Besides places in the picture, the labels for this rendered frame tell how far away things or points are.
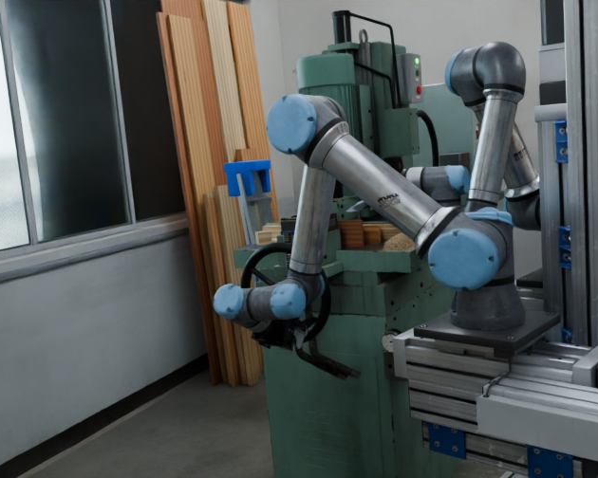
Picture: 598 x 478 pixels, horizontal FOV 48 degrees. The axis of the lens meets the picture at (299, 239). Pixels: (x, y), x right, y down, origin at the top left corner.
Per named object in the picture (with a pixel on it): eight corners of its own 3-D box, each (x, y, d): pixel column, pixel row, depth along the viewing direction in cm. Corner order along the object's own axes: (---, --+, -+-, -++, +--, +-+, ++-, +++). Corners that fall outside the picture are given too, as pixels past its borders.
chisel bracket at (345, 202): (320, 228, 210) (317, 201, 209) (340, 222, 222) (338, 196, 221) (341, 228, 206) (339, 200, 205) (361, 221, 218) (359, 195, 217)
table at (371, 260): (215, 274, 207) (214, 255, 207) (270, 256, 233) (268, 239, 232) (399, 280, 176) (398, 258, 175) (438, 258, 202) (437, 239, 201)
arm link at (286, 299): (309, 275, 151) (268, 280, 156) (287, 286, 141) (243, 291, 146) (316, 309, 152) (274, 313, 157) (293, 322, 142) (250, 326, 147)
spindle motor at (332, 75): (293, 162, 207) (285, 59, 202) (321, 158, 222) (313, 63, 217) (345, 158, 198) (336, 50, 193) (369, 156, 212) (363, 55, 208)
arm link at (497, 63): (549, 42, 160) (509, 244, 160) (516, 49, 170) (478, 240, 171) (511, 27, 155) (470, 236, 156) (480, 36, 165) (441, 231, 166)
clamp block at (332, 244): (277, 266, 195) (274, 235, 194) (301, 257, 207) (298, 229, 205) (322, 267, 187) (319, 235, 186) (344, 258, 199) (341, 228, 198)
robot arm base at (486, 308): (537, 315, 141) (535, 268, 139) (505, 334, 130) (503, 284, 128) (471, 307, 151) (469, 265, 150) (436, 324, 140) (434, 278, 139)
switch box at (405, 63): (395, 103, 224) (392, 55, 222) (406, 104, 233) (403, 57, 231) (413, 101, 221) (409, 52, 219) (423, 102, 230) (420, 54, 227)
